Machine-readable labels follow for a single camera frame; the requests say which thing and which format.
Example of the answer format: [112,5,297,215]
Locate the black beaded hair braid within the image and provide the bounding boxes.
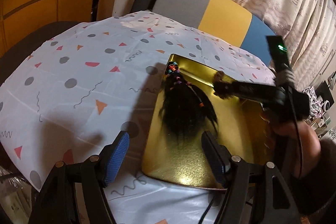
[159,61,218,139]

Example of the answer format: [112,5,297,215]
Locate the cluttered side table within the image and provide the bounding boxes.
[303,72,335,139]

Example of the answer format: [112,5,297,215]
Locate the black cable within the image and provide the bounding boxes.
[284,84,305,177]

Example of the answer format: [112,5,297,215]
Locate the patterned white tablecloth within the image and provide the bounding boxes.
[1,11,273,223]

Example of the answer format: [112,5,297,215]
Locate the beige patterned curtain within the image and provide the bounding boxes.
[232,0,335,90]

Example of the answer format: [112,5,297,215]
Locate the right hand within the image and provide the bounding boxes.
[260,111,321,178]

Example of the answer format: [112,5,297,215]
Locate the grey yellow blue chair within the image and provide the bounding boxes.
[153,0,274,65]

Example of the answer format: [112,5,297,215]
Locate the gold metal tray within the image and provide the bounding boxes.
[141,54,274,189]

